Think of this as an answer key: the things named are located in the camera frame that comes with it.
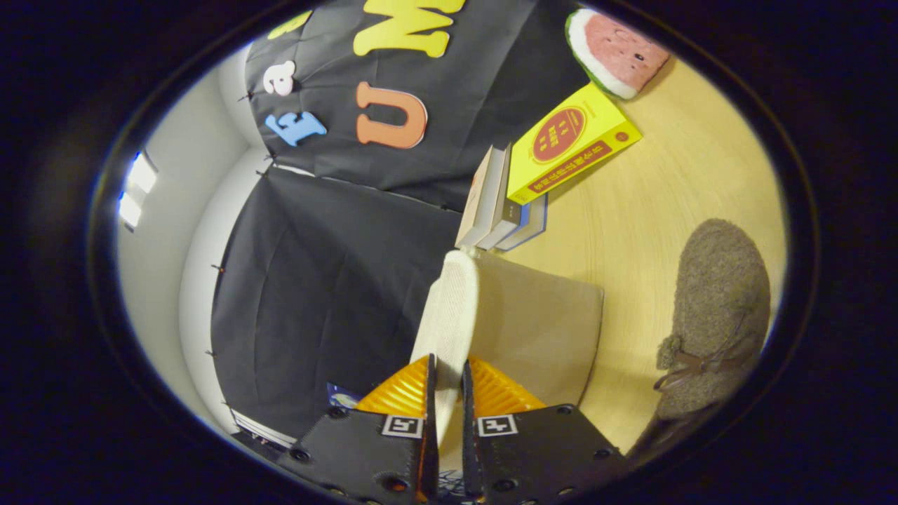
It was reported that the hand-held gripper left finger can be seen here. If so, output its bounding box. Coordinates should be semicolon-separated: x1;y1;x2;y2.
276;353;441;505

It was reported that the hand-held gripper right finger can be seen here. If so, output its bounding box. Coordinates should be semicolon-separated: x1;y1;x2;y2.
461;355;630;505

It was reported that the beige fabric storage box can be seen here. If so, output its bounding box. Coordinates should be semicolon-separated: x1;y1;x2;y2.
410;250;605;453

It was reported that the brown fuzzy shoe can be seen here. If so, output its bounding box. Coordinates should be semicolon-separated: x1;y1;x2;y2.
626;218;772;460

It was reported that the black backdrop cloth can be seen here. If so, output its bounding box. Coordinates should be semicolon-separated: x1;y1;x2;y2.
209;0;594;441

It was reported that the blue-edged book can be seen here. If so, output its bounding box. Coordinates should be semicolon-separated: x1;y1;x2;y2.
497;193;549;252

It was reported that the grey book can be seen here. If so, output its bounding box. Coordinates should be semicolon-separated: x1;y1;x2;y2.
477;151;523;252

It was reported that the beige book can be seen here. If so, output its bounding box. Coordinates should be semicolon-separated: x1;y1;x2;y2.
455;145;507;250

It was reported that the yellow book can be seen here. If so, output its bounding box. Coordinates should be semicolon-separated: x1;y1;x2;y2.
507;82;643;206

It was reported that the long ceiling light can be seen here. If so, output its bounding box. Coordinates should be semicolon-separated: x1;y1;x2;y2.
116;149;159;232

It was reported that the watermelon plush toy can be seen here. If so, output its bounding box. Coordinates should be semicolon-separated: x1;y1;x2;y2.
565;8;672;100

